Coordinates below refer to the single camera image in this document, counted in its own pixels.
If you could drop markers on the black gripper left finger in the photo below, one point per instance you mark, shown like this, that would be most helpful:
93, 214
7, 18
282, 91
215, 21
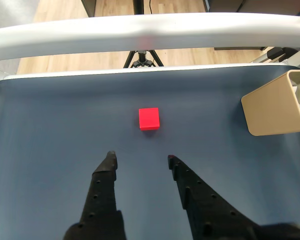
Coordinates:
100, 200

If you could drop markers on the beige plastic box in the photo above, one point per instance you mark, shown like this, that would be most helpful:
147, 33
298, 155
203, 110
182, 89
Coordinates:
270, 110

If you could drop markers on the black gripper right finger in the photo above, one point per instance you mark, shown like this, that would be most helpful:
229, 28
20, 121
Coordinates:
205, 210

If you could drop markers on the black camera tripod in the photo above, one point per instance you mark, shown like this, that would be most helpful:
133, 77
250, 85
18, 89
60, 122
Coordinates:
141, 60

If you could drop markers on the silver metal table frame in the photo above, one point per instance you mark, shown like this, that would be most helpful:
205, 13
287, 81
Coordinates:
90, 35

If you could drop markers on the red cube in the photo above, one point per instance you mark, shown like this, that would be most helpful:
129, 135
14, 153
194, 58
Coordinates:
148, 118

